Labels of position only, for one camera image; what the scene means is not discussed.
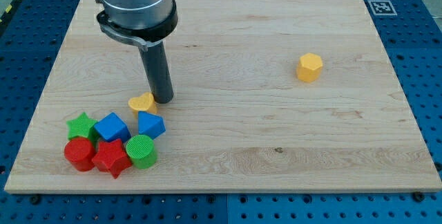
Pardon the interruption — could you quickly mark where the blue cube block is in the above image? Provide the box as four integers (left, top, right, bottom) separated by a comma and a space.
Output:
94, 113, 131, 142

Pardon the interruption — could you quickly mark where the blue triangle block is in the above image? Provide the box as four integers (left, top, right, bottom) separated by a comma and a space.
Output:
138, 111, 166, 140

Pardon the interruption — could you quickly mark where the wooden board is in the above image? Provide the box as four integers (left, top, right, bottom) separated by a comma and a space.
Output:
5, 0, 441, 194

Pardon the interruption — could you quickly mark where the green cylinder block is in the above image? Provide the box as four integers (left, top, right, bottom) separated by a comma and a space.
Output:
126, 134, 157, 169

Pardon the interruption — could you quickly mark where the yellow heart block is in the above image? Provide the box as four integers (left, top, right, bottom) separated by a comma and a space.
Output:
128, 92, 157, 119

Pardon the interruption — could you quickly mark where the yellow hexagon block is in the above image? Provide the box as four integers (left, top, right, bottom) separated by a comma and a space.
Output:
296, 53, 323, 82

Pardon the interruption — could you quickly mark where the red star block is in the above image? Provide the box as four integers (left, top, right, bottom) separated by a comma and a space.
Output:
92, 138, 133, 179

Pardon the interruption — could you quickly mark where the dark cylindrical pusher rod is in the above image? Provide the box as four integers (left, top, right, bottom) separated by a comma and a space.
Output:
140, 42, 174, 104

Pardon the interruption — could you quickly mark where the red cylinder block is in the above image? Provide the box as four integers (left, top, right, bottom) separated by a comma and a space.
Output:
64, 137, 96, 171

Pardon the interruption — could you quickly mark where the green star block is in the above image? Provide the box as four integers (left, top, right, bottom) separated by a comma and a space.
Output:
66, 112, 99, 145

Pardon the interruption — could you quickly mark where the white fiducial marker tag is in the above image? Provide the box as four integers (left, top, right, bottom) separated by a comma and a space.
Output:
367, 0, 397, 16

